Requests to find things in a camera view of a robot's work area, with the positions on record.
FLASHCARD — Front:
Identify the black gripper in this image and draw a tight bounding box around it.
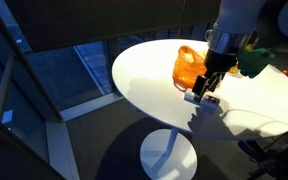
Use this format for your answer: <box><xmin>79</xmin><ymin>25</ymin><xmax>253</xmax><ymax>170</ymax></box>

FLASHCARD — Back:
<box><xmin>191</xmin><ymin>48</ymin><xmax>238</xmax><ymax>103</ymax></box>

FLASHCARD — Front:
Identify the white medicine box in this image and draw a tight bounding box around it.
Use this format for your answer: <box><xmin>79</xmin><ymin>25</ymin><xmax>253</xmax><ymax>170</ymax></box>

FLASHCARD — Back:
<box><xmin>183</xmin><ymin>90</ymin><xmax>221</xmax><ymax>114</ymax></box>

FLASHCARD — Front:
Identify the orange plastic bag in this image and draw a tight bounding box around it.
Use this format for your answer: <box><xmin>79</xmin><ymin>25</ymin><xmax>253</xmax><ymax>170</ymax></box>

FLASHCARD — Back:
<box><xmin>172</xmin><ymin>45</ymin><xmax>209</xmax><ymax>92</ymax></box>

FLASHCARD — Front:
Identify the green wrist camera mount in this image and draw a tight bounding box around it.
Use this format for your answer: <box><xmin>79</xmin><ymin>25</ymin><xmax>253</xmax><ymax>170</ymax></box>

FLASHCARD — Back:
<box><xmin>237</xmin><ymin>47</ymin><xmax>277</xmax><ymax>79</ymax></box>

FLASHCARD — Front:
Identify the white table pedestal base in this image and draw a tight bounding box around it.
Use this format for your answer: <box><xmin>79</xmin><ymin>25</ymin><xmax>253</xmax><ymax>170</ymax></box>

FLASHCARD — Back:
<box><xmin>139</xmin><ymin>127</ymin><xmax>198</xmax><ymax>180</ymax></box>

